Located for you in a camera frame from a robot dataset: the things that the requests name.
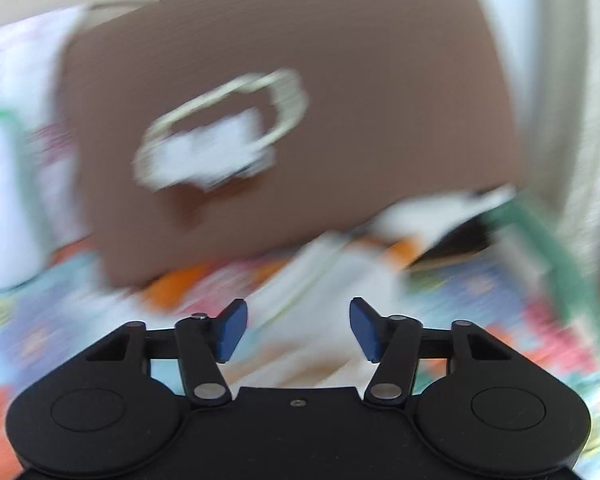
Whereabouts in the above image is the cream knitted garment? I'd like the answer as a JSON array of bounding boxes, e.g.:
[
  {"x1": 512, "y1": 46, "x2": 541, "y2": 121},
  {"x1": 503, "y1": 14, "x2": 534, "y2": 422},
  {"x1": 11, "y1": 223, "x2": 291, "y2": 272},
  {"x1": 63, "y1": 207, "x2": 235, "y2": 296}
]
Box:
[{"x1": 250, "y1": 232, "x2": 416, "y2": 391}]

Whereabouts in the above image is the white pillow with red mark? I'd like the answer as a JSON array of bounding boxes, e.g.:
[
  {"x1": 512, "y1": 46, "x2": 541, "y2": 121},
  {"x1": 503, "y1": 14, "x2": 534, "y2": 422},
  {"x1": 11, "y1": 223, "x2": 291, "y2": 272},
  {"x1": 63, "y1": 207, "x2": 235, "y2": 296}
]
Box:
[{"x1": 0, "y1": 107, "x2": 56, "y2": 297}]

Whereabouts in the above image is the orange white black plush toy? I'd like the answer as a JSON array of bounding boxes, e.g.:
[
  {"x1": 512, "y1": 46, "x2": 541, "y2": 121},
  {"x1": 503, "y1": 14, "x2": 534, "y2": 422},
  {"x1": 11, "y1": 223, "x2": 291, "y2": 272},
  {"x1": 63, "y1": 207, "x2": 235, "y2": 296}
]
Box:
[{"x1": 140, "y1": 187, "x2": 518, "y2": 311}]

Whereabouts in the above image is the floral patchwork quilt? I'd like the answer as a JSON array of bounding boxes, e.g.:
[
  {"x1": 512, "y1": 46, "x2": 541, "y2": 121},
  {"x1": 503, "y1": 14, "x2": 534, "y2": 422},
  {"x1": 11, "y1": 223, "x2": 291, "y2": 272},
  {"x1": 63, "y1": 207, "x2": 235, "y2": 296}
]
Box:
[{"x1": 0, "y1": 245, "x2": 600, "y2": 480}]

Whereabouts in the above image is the white floral pillow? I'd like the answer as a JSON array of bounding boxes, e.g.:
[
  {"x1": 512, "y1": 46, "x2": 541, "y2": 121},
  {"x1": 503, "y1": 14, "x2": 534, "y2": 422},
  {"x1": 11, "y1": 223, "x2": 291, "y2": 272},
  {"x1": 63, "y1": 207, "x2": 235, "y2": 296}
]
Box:
[{"x1": 0, "y1": 5, "x2": 97, "y2": 261}]

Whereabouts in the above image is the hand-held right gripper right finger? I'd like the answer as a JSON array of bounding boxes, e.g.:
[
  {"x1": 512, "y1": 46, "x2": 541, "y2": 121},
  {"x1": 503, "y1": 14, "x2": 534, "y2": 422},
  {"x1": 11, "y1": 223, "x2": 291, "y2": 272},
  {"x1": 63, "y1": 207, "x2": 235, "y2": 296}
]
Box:
[{"x1": 349, "y1": 297, "x2": 513, "y2": 406}]

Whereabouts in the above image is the brown cushion with cloud patch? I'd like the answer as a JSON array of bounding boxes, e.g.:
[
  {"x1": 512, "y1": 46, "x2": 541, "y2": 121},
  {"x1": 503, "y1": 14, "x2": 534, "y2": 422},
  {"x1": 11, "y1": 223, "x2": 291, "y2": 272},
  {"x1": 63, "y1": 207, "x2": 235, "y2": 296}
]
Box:
[{"x1": 57, "y1": 0, "x2": 528, "y2": 287}]

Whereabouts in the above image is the green cushion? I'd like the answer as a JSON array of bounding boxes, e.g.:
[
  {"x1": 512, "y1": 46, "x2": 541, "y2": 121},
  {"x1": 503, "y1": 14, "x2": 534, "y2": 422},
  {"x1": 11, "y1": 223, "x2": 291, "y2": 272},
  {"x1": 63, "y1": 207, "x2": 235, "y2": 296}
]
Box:
[{"x1": 485, "y1": 199, "x2": 600, "y2": 332}]

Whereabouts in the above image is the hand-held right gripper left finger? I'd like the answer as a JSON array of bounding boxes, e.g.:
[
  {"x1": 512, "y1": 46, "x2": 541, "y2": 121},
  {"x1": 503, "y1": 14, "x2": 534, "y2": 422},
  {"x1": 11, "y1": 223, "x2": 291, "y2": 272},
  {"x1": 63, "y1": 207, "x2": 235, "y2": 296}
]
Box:
[{"x1": 85, "y1": 298, "x2": 249, "y2": 407}]

